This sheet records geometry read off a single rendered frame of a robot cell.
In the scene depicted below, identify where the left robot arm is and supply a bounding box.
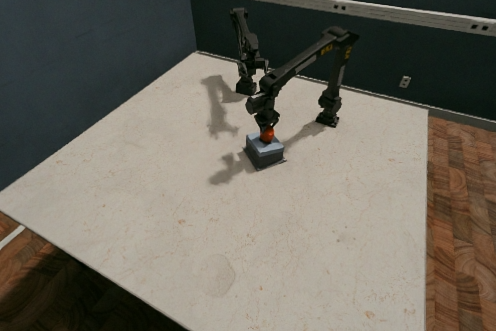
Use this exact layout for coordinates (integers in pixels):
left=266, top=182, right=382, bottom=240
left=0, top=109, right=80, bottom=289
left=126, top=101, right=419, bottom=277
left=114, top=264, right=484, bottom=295
left=245, top=26, right=360, bottom=128

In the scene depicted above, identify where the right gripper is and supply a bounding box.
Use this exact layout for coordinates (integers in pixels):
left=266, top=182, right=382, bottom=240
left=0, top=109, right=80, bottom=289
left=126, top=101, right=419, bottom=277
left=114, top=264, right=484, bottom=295
left=241, top=58, right=269, bottom=79

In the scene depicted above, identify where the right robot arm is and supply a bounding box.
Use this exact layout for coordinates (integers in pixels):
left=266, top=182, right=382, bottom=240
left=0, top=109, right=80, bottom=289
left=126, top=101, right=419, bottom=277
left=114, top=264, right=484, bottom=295
left=229, top=7, right=261, bottom=91

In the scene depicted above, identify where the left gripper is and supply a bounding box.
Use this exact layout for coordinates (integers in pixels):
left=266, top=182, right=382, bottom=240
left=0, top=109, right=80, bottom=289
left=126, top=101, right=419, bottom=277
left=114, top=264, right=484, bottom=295
left=254, top=108, right=280, bottom=134

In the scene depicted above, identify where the orange peg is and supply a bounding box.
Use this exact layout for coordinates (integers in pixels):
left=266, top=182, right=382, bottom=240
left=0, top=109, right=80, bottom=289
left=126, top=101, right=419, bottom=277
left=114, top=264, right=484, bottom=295
left=260, top=125, right=275, bottom=142

